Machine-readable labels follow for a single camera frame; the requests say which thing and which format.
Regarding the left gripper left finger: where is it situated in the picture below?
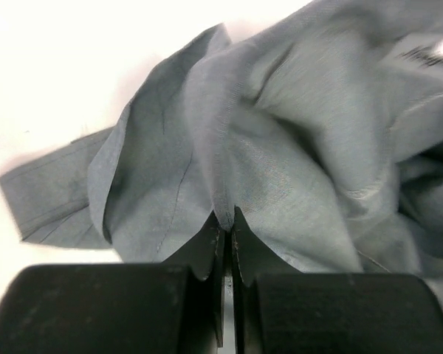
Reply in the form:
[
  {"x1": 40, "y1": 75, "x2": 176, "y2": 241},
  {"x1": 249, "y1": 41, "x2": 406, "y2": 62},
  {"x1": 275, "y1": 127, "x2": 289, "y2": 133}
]
[{"x1": 0, "y1": 216, "x2": 224, "y2": 353}]

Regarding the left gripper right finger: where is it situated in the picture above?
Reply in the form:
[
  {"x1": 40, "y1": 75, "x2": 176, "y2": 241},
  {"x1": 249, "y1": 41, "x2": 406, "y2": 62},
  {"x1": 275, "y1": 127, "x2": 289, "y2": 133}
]
[{"x1": 230, "y1": 209, "x2": 443, "y2": 353}]

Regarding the grey button shirt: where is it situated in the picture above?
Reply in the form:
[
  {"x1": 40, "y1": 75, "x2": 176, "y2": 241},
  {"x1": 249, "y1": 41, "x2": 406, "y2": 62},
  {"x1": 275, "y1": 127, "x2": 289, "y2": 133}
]
[{"x1": 0, "y1": 1, "x2": 443, "y2": 294}]

